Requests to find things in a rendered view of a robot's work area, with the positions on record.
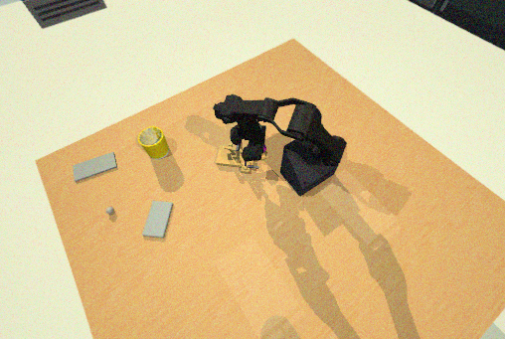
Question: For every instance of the yellow mug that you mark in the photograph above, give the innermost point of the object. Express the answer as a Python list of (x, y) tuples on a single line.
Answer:
[(154, 142)]

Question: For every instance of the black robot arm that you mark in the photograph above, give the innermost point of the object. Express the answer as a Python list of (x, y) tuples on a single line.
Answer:
[(305, 124)]

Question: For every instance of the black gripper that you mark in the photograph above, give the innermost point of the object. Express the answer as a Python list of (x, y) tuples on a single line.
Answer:
[(256, 137)]

